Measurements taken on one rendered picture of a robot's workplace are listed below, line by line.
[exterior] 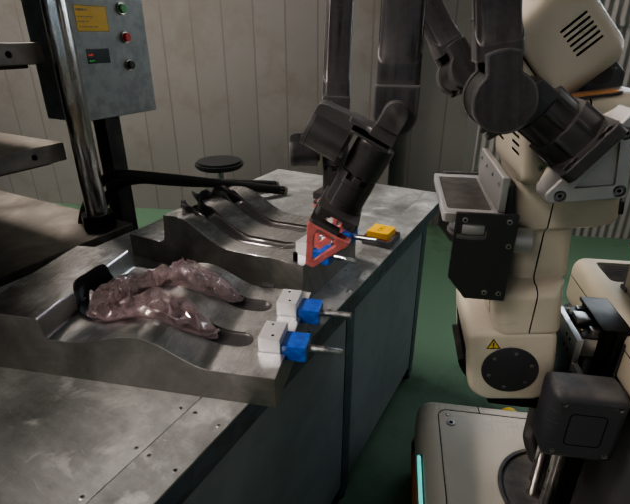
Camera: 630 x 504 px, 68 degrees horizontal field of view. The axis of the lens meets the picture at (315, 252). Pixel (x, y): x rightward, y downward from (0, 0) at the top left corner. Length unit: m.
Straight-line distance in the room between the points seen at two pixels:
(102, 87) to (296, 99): 2.04
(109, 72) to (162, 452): 1.23
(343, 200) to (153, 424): 0.42
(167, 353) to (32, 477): 0.22
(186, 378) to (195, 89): 3.10
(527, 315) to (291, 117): 2.81
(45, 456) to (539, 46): 0.89
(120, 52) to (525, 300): 1.36
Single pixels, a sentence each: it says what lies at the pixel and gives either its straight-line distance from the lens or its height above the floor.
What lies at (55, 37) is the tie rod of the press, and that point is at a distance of 1.43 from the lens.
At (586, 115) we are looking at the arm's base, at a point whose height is 1.22.
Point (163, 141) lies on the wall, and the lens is 3.90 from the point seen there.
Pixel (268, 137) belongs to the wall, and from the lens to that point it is 3.59.
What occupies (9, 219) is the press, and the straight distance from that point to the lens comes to 1.75.
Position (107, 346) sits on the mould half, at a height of 0.87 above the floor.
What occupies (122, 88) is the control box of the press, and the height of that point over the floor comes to 1.15.
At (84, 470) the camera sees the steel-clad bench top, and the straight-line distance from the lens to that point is 0.73.
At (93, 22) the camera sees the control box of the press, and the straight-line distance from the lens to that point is 1.65.
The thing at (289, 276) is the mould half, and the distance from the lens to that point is 0.97.
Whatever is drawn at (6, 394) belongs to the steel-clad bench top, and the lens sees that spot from 0.91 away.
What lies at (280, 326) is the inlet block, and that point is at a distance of 0.77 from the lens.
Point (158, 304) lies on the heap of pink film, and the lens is 0.80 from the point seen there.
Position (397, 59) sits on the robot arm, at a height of 1.28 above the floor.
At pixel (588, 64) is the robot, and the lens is 0.83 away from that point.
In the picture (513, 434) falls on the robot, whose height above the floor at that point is 0.28.
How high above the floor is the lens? 1.31
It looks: 25 degrees down
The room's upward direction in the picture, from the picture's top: straight up
